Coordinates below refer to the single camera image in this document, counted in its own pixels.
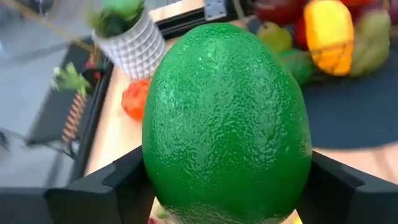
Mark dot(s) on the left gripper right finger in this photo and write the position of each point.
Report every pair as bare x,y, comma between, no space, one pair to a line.
348,202

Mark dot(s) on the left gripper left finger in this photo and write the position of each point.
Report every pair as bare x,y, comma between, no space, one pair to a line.
118,199

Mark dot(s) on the orange bell pepper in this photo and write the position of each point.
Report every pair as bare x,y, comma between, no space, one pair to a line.
133,99

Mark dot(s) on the large green lime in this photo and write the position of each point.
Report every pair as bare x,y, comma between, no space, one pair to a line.
227,124

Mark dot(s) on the round glossy green fruit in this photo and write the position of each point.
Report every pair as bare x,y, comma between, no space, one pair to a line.
295,67

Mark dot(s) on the bright green pear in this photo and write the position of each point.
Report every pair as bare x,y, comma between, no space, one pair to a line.
371,43

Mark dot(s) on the yellow orange mango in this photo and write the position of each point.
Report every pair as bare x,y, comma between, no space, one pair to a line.
329,34

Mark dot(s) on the red apple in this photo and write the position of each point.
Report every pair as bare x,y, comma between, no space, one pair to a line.
301,34

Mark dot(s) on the olive green pear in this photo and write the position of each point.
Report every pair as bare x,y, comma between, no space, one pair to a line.
275,37

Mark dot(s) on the maroon apple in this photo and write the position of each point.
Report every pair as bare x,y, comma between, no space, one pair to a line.
394,11

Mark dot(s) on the round dark blue mat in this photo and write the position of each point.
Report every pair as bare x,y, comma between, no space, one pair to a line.
351,118

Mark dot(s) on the black hazard-striped floor mat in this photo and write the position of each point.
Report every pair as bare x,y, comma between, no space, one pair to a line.
49,118

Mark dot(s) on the bok choy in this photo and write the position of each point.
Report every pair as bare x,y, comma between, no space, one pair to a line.
70,81

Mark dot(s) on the succulent in white pot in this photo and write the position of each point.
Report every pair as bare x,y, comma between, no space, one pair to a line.
136,49

